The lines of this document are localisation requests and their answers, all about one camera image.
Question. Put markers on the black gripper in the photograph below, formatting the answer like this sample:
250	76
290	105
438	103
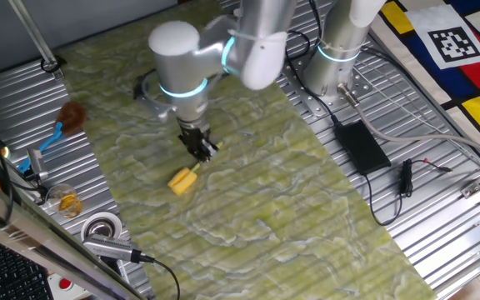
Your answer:
196	139

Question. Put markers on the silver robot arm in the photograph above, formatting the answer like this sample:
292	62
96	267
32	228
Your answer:
181	62

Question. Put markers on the green marble pattern mat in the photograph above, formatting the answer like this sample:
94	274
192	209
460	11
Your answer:
265	208

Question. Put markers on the glass cup with yellow liquid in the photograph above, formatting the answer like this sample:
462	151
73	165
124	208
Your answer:
67	202

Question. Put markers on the black power adapter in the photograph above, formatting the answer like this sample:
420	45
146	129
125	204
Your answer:
361	148

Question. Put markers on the grey emergency stop box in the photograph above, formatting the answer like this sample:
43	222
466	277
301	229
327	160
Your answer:
63	285

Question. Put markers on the aluminium pole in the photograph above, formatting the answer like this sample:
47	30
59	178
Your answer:
33	35

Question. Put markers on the black keyboard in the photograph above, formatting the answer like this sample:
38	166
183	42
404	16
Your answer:
15	279

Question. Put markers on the white marker tag sheet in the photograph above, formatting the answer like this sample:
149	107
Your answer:
452	43

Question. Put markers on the colourful block pattern cloth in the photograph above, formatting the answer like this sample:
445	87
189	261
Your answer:
473	71

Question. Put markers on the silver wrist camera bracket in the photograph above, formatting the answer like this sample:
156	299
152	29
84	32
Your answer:
156	106

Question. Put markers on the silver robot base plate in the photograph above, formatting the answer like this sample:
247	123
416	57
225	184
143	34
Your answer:
313	104

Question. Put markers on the aluminium frame bar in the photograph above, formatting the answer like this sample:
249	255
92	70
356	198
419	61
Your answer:
36	237

